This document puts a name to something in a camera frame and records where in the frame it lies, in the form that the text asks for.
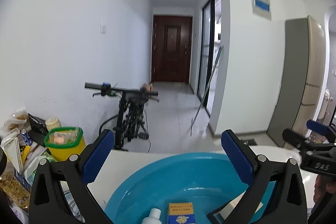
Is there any wall light switch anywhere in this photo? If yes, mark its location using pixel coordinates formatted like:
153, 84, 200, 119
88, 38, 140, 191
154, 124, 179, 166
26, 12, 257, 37
100, 24, 106, 34

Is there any blue plaid shirt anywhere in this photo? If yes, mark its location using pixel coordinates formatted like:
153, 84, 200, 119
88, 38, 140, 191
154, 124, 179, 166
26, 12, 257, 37
60, 181, 85, 223

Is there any wall electrical panel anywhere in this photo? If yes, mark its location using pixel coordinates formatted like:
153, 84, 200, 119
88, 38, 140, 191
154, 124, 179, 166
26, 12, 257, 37
251, 0, 272, 20

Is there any yellow green-rimmed bucket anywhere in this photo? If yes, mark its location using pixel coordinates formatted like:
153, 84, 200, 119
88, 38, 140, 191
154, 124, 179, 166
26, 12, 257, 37
44, 127, 86, 161

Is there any black-lid cereal jar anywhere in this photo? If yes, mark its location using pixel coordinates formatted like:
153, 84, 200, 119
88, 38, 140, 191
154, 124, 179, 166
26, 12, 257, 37
1, 149, 30, 211

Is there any person right hand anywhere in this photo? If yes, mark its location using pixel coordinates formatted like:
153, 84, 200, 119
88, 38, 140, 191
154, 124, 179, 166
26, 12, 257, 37
313, 174, 336, 203

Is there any gold cigarette pack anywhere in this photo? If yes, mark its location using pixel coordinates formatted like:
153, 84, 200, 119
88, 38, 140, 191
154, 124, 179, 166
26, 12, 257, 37
167, 202, 195, 224

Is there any black bicycle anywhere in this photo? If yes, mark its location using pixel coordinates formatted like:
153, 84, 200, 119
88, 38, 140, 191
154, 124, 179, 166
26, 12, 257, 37
84, 83, 159, 151

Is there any mop with metal pole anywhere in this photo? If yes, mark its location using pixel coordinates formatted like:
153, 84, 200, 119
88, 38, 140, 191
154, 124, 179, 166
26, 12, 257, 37
190, 46, 223, 137

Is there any blue plastic basin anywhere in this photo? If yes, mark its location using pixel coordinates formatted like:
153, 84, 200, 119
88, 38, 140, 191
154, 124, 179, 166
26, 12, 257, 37
105, 152, 248, 223

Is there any gold grey refrigerator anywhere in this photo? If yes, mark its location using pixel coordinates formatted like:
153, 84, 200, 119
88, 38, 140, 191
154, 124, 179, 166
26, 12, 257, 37
267, 15, 326, 147

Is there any brown entrance door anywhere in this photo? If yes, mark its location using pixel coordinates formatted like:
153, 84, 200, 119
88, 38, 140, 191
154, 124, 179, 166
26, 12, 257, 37
151, 15, 193, 84

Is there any large beige text box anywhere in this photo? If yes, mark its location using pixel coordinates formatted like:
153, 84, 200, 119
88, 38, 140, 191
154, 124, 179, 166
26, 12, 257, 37
213, 191, 264, 224

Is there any white plastic bottle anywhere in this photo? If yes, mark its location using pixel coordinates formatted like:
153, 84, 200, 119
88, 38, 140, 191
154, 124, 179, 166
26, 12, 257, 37
141, 208, 162, 224

